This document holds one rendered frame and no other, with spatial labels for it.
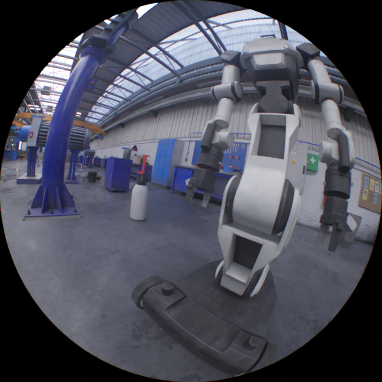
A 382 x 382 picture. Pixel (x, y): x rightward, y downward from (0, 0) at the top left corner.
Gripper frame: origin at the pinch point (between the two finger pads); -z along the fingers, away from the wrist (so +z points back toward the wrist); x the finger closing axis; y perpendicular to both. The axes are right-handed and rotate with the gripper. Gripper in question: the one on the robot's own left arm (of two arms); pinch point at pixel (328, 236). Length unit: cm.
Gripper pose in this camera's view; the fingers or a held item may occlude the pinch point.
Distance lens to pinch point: 42.0
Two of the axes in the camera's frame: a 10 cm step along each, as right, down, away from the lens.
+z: 3.1, -9.5, 0.3
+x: -6.0, -2.2, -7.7
